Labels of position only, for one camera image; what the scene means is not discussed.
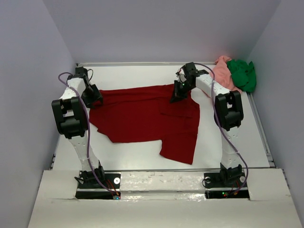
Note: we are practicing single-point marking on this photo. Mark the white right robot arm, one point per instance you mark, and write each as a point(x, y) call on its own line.
point(228, 115)

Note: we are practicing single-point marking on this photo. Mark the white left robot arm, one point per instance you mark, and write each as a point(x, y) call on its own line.
point(71, 117)

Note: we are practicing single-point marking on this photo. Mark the green t-shirt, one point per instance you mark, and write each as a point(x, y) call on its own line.
point(243, 75)

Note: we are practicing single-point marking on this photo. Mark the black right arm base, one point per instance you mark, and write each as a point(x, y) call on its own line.
point(225, 184)

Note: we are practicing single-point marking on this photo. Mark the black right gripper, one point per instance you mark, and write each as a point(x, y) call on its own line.
point(177, 96)

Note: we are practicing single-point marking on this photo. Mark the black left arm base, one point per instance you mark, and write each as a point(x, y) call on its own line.
point(94, 191)

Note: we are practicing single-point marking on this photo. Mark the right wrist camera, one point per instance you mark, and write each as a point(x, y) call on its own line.
point(181, 75)

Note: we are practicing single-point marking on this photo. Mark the pink t-shirt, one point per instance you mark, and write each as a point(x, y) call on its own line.
point(223, 74)

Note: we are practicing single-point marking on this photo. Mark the dark red t-shirt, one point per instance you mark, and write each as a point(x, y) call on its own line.
point(145, 114)

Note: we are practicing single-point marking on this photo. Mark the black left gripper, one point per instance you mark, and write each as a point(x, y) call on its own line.
point(96, 97)

